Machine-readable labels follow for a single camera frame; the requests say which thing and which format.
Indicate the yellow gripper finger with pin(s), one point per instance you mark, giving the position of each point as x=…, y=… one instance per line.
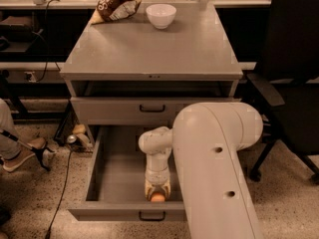
x=166, y=190
x=149, y=190

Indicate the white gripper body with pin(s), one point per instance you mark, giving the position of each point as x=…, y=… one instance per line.
x=158, y=176

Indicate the orange fruit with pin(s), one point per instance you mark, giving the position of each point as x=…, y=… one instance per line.
x=157, y=197

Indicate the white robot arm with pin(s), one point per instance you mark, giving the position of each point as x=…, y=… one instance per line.
x=204, y=141

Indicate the open lower grey drawer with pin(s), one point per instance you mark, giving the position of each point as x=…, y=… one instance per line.
x=116, y=184

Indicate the upper grey drawer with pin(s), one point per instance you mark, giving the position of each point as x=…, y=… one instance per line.
x=103, y=111

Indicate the grey drawer cabinet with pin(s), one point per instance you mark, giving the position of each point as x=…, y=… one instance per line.
x=191, y=58

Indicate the small silver round object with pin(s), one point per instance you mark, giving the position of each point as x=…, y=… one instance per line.
x=71, y=139

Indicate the tan shoe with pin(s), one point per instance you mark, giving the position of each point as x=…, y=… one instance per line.
x=14, y=154

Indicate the black office chair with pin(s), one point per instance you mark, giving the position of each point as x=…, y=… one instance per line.
x=279, y=88

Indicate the white bowl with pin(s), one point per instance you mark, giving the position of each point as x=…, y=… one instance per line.
x=161, y=15

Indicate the brown chip bag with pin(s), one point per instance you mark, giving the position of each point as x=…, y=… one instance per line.
x=114, y=10

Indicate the wall power outlet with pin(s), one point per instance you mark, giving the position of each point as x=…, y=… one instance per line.
x=31, y=77

